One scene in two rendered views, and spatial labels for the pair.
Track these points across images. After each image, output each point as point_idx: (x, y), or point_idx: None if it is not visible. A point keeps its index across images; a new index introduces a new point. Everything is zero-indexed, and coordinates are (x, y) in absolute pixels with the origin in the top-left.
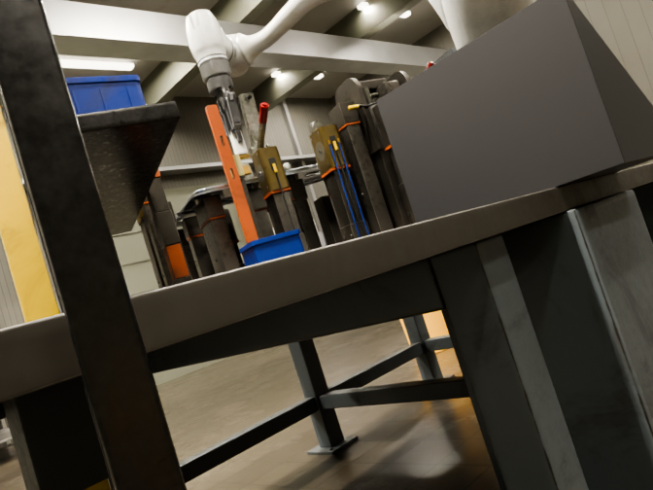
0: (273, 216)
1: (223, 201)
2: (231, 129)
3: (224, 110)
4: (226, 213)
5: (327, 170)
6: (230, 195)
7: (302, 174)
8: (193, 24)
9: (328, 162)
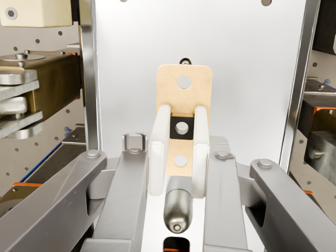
0: (79, 52)
1: (300, 32)
2: (123, 140)
3: (112, 239)
4: (327, 42)
5: (30, 186)
6: (245, 41)
7: (161, 223)
8: None
9: (10, 191)
